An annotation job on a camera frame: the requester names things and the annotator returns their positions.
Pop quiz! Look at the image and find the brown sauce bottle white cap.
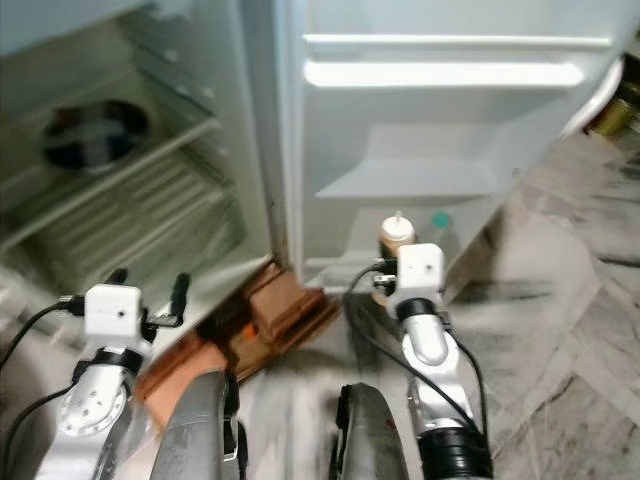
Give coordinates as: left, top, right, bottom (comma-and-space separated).
376, 211, 417, 303

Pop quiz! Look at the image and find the slatted fridge shelf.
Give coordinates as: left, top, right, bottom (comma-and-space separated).
15, 158, 246, 286

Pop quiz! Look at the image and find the grey fridge door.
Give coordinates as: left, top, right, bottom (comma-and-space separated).
285, 0, 629, 293

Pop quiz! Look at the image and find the glass fridge shelf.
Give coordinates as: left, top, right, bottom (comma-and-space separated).
0, 95, 221, 251

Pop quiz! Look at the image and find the clear bottle green cap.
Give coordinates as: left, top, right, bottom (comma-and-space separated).
425, 209, 457, 251

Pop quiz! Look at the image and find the grey left robot leg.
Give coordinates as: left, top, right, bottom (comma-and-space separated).
155, 370, 247, 480

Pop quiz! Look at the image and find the grey robot leg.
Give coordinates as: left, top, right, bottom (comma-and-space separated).
155, 370, 247, 480
335, 383, 413, 480

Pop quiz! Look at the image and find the dark round bowl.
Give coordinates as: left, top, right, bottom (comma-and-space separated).
43, 98, 147, 172

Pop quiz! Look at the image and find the grey right robot leg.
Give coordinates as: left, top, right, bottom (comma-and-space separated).
335, 383, 413, 480

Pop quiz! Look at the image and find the brass pot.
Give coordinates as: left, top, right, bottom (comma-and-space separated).
588, 92, 640, 138

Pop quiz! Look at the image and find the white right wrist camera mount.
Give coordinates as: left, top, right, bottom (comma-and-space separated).
396, 242, 447, 303

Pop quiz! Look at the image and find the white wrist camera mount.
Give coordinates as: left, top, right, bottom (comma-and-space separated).
83, 284, 142, 342
396, 242, 447, 303

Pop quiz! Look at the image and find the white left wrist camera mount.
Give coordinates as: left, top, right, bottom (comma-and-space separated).
83, 284, 142, 342

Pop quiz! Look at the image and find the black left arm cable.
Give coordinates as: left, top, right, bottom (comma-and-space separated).
3, 383, 79, 480
0, 298, 87, 373

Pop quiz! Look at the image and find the white door shelf rail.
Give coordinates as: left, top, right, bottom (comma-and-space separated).
302, 35, 613, 89

